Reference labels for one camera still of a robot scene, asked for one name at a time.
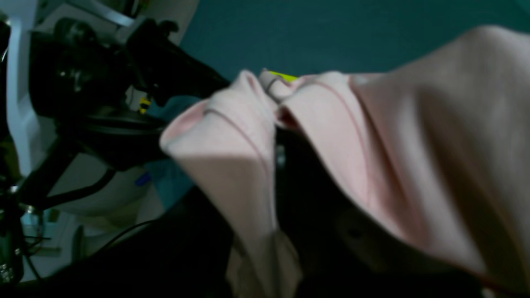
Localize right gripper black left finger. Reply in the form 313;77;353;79
25;187;233;298

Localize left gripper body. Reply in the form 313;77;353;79
29;17;230;118

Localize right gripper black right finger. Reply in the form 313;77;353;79
275;128;483;298

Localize pink T-shirt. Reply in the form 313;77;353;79
160;26;529;298

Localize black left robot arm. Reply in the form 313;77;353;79
1;17;230;285

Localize teal table cloth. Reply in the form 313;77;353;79
145;0;530;209

